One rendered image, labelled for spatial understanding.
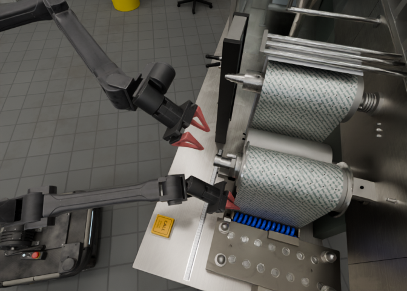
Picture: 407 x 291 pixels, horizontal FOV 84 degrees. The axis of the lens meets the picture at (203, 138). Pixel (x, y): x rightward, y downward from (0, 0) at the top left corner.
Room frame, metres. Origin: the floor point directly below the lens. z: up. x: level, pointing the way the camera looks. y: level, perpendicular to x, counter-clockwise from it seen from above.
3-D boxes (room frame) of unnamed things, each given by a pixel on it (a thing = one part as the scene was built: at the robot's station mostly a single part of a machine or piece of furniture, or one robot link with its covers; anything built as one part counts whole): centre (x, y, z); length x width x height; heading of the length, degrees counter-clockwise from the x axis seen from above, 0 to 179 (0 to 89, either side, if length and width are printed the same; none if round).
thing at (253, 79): (0.52, -0.16, 1.34); 0.06 x 0.06 x 0.06; 75
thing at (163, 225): (0.18, 0.16, 0.91); 0.07 x 0.07 x 0.02; 75
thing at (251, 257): (0.06, -0.22, 1.00); 0.40 x 0.16 x 0.06; 75
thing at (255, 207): (0.19, -0.21, 1.10); 0.23 x 0.01 x 0.18; 75
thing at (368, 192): (0.20, -0.40, 1.28); 0.06 x 0.05 x 0.02; 75
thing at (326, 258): (0.07, -0.39, 1.05); 0.04 x 0.04 x 0.04
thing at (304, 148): (0.36, -0.26, 1.18); 0.26 x 0.12 x 0.12; 75
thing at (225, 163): (0.32, -0.08, 1.05); 0.06 x 0.05 x 0.31; 75
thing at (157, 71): (0.40, 0.14, 1.44); 0.12 x 0.12 x 0.09; 72
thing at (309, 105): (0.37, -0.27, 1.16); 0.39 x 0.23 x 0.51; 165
